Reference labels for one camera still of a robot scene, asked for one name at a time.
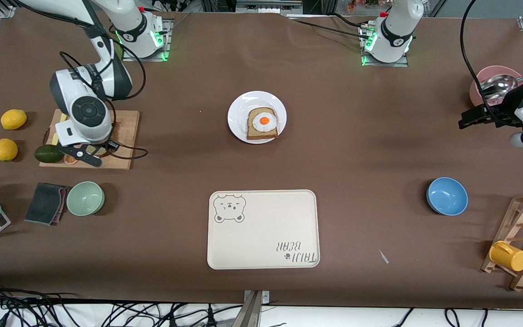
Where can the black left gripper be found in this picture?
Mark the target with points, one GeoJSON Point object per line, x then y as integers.
{"type": "Point", "coordinates": [505, 110]}

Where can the pale seeded bread slice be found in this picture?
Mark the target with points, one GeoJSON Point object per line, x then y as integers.
{"type": "Point", "coordinates": [97, 152]}

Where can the white round plate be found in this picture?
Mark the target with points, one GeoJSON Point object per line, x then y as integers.
{"type": "Point", "coordinates": [239, 118]}

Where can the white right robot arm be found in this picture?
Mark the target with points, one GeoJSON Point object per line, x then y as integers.
{"type": "Point", "coordinates": [66, 91]}

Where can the orange slice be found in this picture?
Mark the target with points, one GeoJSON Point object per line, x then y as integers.
{"type": "Point", "coordinates": [70, 160]}

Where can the bamboo cutting board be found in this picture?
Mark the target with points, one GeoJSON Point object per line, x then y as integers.
{"type": "Point", "coordinates": [127, 136]}

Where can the green avocado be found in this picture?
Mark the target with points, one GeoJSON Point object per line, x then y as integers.
{"type": "Point", "coordinates": [47, 154]}

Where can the metal scoop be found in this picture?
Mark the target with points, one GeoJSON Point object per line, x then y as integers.
{"type": "Point", "coordinates": [500, 85]}

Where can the mint green bowl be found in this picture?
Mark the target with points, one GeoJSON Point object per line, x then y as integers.
{"type": "Point", "coordinates": [84, 199]}

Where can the yellow plastic knife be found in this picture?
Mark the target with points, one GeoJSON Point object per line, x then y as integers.
{"type": "Point", "coordinates": [63, 117]}

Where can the pink bowl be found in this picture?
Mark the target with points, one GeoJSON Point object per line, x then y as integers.
{"type": "Point", "coordinates": [497, 70]}

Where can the dark grey folded cloth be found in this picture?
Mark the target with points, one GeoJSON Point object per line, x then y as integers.
{"type": "Point", "coordinates": [43, 204]}

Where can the yellow lemon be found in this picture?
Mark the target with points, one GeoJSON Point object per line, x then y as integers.
{"type": "Point", "coordinates": [13, 119]}
{"type": "Point", "coordinates": [5, 150]}

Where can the blue bowl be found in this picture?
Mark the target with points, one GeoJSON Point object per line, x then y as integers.
{"type": "Point", "coordinates": [446, 196]}

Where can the wooden cup rack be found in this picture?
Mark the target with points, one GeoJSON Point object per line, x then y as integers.
{"type": "Point", "coordinates": [509, 231]}

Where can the yellow mug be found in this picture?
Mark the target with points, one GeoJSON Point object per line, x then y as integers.
{"type": "Point", "coordinates": [511, 258]}

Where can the toast with fried egg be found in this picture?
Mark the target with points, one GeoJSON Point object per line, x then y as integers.
{"type": "Point", "coordinates": [261, 136]}

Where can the fried egg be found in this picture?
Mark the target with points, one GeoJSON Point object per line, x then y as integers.
{"type": "Point", "coordinates": [261, 127]}

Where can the colourful artificial flowers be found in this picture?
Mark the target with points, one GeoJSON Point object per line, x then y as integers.
{"type": "Point", "coordinates": [361, 4]}

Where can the small white scrap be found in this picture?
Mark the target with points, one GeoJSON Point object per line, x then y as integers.
{"type": "Point", "coordinates": [384, 257]}

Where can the cream bear print tray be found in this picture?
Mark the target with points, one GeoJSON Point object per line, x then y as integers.
{"type": "Point", "coordinates": [261, 231]}

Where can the grey equipment box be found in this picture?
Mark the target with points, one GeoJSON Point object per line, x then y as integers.
{"type": "Point", "coordinates": [268, 5]}

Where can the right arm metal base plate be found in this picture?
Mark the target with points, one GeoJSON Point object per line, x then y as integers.
{"type": "Point", "coordinates": [145, 59]}

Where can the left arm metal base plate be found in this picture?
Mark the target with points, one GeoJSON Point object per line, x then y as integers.
{"type": "Point", "coordinates": [384, 64]}

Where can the metal camera post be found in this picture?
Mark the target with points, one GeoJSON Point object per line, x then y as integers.
{"type": "Point", "coordinates": [252, 313]}

